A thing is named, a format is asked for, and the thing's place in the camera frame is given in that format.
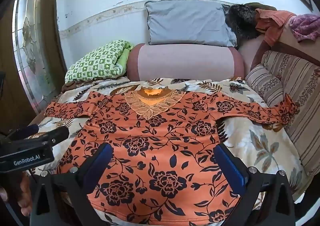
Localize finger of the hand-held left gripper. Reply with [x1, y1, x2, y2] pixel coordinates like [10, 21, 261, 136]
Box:
[6, 124, 40, 139]
[35, 126, 70, 145]

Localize purple cloth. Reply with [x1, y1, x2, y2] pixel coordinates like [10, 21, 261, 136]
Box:
[289, 14, 320, 43]

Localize pink bolster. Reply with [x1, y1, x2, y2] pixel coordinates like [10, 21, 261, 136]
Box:
[126, 43, 245, 81]

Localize pale pink pillow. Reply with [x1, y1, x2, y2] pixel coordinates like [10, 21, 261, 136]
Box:
[237, 34, 266, 72]

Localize olive green cloth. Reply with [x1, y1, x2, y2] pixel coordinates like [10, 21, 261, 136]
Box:
[244, 2, 277, 12]

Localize striped sofa cushion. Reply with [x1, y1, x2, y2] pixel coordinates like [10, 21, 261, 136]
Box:
[245, 64, 284, 107]

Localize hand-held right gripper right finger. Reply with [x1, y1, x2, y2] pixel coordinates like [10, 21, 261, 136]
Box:
[213, 144, 297, 226]

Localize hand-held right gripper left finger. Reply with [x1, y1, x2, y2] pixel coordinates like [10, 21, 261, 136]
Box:
[29, 142, 114, 226]

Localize patterned glass door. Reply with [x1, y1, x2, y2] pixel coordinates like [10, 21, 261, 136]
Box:
[12, 0, 57, 114]

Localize green white checkered blanket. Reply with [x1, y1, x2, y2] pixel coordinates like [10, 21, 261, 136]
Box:
[64, 39, 134, 83]

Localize grey pillow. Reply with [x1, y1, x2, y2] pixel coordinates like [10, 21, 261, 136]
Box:
[144, 0, 238, 47]

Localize orange floral blouse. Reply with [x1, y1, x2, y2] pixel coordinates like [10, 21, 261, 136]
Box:
[44, 85, 299, 226]

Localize cream leaf print blanket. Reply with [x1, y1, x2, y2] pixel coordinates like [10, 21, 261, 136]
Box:
[26, 77, 310, 226]

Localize striped brown sofa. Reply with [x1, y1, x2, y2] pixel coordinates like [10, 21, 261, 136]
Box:
[250, 12, 320, 177]

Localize black furry cloth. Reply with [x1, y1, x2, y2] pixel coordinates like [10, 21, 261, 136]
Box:
[224, 3, 263, 41]

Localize orange cloth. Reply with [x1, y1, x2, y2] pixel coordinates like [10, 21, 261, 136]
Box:
[255, 8, 297, 46]

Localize person's left hand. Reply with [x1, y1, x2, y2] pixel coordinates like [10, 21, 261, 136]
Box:
[0, 173, 33, 217]

